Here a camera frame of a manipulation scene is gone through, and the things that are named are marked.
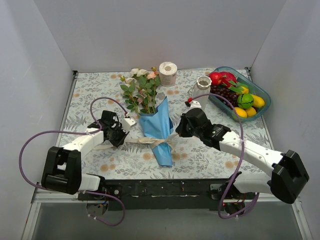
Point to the white rose flower stem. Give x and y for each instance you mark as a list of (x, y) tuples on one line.
[(128, 87)]

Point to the pink rose flower stem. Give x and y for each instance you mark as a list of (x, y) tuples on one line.
[(153, 103)]

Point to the yellow fruit under leaves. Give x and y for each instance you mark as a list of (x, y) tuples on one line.
[(242, 90)]

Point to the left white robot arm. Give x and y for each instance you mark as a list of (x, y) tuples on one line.
[(63, 167)]

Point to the white ribbed ceramic vase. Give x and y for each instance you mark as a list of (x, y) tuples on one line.
[(200, 91)]

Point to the red apple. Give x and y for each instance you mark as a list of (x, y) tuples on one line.
[(216, 78)]

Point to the peach rose flower stem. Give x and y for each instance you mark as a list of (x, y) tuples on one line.
[(153, 82)]

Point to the teal plastic fruit container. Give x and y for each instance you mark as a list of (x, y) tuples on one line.
[(253, 90)]

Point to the green round fruit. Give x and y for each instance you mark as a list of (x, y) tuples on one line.
[(245, 101)]

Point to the floral patterned tablecloth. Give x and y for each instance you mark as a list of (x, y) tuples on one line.
[(95, 92)]

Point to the yellow lemon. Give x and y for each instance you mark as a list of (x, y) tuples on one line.
[(241, 112), (258, 102), (250, 112)]

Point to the yellow lemon front left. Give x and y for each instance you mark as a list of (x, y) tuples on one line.
[(241, 112)]

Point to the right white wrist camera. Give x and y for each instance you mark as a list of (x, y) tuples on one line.
[(193, 104)]

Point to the beige ribbon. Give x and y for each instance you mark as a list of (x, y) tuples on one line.
[(154, 142)]

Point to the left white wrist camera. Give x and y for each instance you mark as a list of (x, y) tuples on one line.
[(128, 123)]

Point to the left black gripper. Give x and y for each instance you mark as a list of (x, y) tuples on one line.
[(119, 139)]

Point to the toilet paper roll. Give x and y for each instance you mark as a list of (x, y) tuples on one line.
[(168, 74)]

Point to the yellow lemon front right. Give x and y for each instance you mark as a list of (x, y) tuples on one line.
[(250, 112)]

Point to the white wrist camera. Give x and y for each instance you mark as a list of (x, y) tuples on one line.
[(128, 123), (193, 104)]

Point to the purple grape bunch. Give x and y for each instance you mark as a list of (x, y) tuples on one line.
[(224, 92)]

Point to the blue wrapping paper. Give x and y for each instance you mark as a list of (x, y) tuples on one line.
[(158, 125)]

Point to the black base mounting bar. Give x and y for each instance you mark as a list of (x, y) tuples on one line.
[(162, 194)]

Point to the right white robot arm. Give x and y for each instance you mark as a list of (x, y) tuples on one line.
[(284, 174)]

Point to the pink bud flower stem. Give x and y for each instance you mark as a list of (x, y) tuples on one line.
[(146, 82)]

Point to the pink dragon fruit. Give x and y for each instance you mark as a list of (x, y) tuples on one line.
[(228, 79)]

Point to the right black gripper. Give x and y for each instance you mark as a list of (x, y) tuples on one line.
[(183, 127)]

